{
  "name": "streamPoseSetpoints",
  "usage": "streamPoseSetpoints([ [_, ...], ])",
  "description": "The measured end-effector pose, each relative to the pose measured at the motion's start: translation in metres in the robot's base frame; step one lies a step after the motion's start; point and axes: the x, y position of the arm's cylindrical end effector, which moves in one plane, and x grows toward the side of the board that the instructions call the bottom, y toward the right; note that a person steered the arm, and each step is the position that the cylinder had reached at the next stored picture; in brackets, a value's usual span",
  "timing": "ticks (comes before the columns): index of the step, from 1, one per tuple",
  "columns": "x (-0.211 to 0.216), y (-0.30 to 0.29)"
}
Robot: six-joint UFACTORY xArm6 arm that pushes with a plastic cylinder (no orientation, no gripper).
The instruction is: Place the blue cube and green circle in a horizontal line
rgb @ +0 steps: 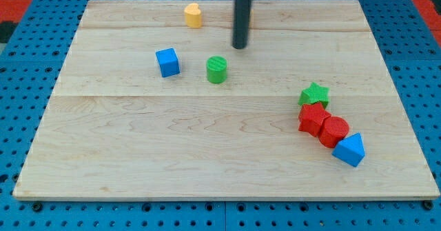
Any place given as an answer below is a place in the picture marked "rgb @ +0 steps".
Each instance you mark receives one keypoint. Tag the green cylinder block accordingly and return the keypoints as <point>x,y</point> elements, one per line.
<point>216,69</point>

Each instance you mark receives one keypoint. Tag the blue cube block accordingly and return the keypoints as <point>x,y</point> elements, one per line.
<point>168,62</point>

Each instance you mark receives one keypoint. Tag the light wooden board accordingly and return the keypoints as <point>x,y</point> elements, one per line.
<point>114,129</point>

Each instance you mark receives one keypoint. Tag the green star block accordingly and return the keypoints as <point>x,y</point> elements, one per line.
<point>314,94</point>

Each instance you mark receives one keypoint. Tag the blue triangle block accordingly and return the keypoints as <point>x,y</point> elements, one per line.
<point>351,150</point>

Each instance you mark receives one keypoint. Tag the red cylinder block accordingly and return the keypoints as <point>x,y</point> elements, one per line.
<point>333,130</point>

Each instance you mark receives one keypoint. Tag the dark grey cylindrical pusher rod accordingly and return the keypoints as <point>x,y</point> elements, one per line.
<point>241,21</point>

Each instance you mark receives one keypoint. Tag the red star block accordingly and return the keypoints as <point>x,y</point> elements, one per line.
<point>312,117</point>

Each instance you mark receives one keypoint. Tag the yellow heart block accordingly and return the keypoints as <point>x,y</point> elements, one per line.
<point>193,16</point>

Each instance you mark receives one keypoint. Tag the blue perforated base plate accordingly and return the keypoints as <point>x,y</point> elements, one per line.
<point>30,65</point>

